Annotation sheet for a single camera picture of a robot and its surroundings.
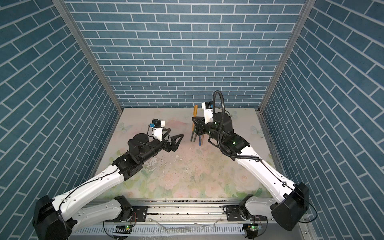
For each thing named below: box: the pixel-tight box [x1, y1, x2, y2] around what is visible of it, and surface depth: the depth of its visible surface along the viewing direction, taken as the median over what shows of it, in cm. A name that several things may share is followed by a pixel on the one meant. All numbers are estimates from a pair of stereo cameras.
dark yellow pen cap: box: [193, 105, 198, 117], surface depth 69 cm
